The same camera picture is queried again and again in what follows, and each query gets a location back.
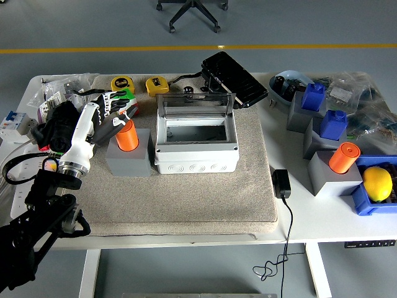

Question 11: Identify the black thin cord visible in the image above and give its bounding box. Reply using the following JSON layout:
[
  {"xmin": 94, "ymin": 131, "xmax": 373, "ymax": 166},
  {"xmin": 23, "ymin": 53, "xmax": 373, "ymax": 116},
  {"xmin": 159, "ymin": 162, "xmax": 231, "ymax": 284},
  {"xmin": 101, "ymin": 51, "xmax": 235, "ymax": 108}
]
[{"xmin": 169, "ymin": 71, "xmax": 204, "ymax": 84}]

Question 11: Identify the large colourful puzzle cube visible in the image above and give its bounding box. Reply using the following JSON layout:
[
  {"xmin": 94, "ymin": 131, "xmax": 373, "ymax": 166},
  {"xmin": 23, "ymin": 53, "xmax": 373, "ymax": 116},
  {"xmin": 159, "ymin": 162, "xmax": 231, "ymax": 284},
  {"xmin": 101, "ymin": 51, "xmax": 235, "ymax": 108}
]
[{"xmin": 110, "ymin": 88, "xmax": 140, "ymax": 119}]

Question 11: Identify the blue plastic bin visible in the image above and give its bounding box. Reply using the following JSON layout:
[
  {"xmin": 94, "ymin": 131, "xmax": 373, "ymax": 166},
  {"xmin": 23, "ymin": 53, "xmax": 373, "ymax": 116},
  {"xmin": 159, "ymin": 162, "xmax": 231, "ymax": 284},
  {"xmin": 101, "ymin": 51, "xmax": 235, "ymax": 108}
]
[{"xmin": 350, "ymin": 155, "xmax": 397, "ymax": 217}]

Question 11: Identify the black office chair base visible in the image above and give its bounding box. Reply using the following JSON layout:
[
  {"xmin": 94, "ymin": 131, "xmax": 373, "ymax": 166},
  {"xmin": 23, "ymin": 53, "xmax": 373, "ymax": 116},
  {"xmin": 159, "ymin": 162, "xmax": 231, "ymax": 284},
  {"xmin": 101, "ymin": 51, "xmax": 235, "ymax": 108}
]
[{"xmin": 156, "ymin": 0, "xmax": 230, "ymax": 34}]

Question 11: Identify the grey-brown fabric mat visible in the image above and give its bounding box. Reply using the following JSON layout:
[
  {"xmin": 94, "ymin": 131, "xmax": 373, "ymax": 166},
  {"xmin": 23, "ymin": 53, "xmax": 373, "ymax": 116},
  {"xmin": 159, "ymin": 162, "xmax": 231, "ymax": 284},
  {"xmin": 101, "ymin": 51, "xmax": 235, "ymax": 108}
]
[{"xmin": 76, "ymin": 73, "xmax": 279, "ymax": 238}]

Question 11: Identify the clear bag of dark parts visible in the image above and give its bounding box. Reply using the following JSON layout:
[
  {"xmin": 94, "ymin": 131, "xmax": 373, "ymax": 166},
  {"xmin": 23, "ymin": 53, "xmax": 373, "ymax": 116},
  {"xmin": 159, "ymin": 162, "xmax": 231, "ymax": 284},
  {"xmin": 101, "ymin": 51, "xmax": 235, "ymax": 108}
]
[{"xmin": 347, "ymin": 86, "xmax": 397, "ymax": 156}]

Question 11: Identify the purple packet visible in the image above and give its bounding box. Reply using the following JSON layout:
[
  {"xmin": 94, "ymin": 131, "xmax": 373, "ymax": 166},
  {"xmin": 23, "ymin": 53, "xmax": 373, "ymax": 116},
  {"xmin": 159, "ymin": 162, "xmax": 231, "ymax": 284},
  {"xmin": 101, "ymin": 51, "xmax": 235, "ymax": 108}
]
[{"xmin": 37, "ymin": 104, "xmax": 50, "ymax": 124}]

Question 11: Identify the yellow lemon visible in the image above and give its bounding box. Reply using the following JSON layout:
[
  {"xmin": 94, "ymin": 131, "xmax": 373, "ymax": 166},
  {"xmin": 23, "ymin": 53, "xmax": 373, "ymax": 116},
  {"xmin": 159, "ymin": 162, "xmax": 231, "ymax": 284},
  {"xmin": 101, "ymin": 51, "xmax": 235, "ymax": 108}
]
[{"xmin": 362, "ymin": 166, "xmax": 394, "ymax": 202}]

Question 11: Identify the yellow square tape measure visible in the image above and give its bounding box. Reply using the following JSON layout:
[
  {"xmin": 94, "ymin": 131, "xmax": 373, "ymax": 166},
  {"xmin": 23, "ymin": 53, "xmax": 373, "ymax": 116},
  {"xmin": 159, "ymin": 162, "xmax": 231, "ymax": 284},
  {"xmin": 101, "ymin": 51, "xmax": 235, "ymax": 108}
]
[{"xmin": 145, "ymin": 76, "xmax": 171, "ymax": 97}]

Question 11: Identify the grey block with round hole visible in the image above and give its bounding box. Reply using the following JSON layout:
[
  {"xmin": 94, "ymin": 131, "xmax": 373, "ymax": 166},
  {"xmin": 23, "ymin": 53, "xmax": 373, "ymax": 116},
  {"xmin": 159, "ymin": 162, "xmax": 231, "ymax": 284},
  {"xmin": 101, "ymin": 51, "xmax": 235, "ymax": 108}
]
[{"xmin": 105, "ymin": 127, "xmax": 153, "ymax": 178}]

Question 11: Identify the black desk control panel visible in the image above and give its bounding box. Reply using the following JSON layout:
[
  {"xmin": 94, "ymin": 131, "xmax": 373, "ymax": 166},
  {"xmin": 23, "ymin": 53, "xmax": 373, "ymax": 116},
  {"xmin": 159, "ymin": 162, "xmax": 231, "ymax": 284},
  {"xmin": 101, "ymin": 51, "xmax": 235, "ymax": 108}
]
[{"xmin": 344, "ymin": 240, "xmax": 397, "ymax": 249}]

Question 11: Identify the black boxy component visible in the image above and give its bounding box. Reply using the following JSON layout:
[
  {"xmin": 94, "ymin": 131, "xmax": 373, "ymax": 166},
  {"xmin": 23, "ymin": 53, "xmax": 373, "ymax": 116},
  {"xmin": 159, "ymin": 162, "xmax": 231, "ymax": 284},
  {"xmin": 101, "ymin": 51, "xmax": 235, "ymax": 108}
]
[{"xmin": 285, "ymin": 79, "xmax": 303, "ymax": 100}]

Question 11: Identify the clear crumpled plastic bag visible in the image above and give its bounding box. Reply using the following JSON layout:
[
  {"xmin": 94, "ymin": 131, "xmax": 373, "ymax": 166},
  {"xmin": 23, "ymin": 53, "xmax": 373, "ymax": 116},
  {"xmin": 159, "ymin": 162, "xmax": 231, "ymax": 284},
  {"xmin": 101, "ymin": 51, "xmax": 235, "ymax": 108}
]
[{"xmin": 41, "ymin": 73, "xmax": 100, "ymax": 94}]

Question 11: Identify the white table leg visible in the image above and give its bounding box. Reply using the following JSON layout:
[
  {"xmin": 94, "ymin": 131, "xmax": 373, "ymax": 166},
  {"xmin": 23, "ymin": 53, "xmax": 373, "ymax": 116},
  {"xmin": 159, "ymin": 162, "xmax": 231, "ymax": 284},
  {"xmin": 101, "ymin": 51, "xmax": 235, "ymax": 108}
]
[
  {"xmin": 305, "ymin": 243, "xmax": 332, "ymax": 298},
  {"xmin": 78, "ymin": 249, "xmax": 102, "ymax": 298}
]

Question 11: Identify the white circuit breaker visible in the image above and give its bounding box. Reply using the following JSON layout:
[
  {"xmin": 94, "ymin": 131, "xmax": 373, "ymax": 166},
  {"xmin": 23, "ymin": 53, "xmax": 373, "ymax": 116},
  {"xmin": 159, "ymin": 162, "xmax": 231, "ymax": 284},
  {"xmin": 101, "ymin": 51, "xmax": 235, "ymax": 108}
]
[{"xmin": 0, "ymin": 111, "xmax": 35, "ymax": 144}]

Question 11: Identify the yellow round tape measure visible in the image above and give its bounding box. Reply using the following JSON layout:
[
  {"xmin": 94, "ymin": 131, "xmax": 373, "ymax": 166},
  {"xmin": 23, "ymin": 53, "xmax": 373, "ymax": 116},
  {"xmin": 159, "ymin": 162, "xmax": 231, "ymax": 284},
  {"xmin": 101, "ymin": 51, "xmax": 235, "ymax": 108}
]
[{"xmin": 110, "ymin": 76, "xmax": 136, "ymax": 93}]

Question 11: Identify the clear bag of grey parts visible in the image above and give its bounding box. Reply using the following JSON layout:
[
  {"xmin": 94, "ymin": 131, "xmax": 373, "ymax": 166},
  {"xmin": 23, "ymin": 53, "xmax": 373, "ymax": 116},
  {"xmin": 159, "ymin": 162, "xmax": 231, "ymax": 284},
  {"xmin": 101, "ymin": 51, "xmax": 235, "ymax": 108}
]
[{"xmin": 322, "ymin": 71, "xmax": 373, "ymax": 108}]

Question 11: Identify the grey holder block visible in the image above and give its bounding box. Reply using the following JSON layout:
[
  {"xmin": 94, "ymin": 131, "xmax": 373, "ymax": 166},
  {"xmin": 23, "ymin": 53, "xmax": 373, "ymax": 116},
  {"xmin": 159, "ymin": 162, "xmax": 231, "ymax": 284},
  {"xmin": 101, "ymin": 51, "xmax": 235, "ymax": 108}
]
[
  {"xmin": 286, "ymin": 91, "xmax": 326, "ymax": 134},
  {"xmin": 303, "ymin": 116, "xmax": 350, "ymax": 161},
  {"xmin": 308, "ymin": 150, "xmax": 364, "ymax": 197}
]

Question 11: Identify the black adapter cable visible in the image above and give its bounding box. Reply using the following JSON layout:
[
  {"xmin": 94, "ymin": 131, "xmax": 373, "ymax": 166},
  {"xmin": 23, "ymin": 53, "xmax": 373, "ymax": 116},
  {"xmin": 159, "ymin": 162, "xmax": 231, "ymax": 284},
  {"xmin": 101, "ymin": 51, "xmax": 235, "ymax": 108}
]
[{"xmin": 252, "ymin": 197, "xmax": 306, "ymax": 298}]

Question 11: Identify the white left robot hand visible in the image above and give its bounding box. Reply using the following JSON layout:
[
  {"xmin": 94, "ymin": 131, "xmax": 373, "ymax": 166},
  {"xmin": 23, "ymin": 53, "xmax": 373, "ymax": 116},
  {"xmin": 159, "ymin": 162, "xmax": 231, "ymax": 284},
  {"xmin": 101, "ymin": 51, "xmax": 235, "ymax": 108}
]
[{"xmin": 58, "ymin": 89, "xmax": 139, "ymax": 171}]

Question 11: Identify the black power adapter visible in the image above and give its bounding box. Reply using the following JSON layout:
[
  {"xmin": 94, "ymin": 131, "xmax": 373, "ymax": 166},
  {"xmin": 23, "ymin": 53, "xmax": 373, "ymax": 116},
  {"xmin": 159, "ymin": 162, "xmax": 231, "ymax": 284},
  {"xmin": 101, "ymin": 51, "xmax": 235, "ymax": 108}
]
[{"xmin": 271, "ymin": 168, "xmax": 292, "ymax": 199}]

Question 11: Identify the black folded cloth bundle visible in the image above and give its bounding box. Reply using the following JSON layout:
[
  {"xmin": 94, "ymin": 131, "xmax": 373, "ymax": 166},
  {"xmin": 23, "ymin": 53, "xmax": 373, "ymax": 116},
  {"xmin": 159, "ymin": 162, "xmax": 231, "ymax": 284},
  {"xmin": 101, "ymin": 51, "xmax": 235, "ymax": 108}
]
[{"xmin": 30, "ymin": 101, "xmax": 83, "ymax": 153}]

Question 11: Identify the white power strip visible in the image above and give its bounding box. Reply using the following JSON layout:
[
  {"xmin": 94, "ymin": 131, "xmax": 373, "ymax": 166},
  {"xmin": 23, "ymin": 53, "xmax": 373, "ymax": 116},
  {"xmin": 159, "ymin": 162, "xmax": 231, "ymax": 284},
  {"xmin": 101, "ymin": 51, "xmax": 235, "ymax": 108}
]
[{"xmin": 9, "ymin": 143, "xmax": 47, "ymax": 220}]

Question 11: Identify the light blue bowl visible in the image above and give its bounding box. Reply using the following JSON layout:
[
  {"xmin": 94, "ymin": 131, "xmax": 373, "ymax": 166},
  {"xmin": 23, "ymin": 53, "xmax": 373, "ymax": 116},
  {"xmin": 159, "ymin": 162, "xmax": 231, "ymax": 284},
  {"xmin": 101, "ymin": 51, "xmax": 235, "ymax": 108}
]
[{"xmin": 268, "ymin": 70, "xmax": 317, "ymax": 109}]

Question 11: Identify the black flat hard case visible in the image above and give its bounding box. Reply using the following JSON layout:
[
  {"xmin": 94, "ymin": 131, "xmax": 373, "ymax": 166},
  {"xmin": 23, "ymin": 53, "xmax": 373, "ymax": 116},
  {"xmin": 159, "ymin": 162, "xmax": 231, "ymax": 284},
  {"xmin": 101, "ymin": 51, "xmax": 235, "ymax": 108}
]
[{"xmin": 200, "ymin": 51, "xmax": 269, "ymax": 109}]

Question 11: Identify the black lanyard strap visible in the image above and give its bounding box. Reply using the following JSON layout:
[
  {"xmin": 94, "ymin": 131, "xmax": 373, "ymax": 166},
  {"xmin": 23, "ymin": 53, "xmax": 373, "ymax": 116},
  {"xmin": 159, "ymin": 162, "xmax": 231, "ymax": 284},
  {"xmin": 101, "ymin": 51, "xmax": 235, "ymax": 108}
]
[{"xmin": 71, "ymin": 88, "xmax": 111, "ymax": 96}]

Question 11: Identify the grey plastic junction box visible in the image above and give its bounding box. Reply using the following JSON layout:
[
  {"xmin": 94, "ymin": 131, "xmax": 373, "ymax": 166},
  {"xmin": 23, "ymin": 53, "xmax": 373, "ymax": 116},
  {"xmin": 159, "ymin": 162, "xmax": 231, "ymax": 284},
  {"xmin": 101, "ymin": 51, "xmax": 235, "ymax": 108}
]
[{"xmin": 154, "ymin": 116, "xmax": 239, "ymax": 174}]

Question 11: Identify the white labelled packet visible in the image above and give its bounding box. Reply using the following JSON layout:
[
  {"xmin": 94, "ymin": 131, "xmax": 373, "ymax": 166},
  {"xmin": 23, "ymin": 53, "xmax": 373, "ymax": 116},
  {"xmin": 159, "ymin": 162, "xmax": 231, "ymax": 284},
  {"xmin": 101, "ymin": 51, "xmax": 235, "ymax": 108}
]
[{"xmin": 43, "ymin": 92, "xmax": 68, "ymax": 110}]

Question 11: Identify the blue bottle-shaped block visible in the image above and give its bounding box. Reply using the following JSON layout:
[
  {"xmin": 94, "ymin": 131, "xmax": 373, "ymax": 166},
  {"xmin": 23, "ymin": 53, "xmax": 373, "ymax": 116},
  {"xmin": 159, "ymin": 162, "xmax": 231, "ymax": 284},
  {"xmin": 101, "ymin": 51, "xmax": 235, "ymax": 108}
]
[
  {"xmin": 301, "ymin": 83, "xmax": 326, "ymax": 112},
  {"xmin": 319, "ymin": 109, "xmax": 348, "ymax": 140}
]

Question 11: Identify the orange cylinder battery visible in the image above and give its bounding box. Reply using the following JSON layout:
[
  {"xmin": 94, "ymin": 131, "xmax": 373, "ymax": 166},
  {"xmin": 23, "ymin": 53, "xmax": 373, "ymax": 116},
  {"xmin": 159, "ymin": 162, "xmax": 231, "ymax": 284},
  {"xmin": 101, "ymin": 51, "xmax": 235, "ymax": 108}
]
[
  {"xmin": 328, "ymin": 142, "xmax": 361, "ymax": 174},
  {"xmin": 115, "ymin": 119, "xmax": 140, "ymax": 152}
]

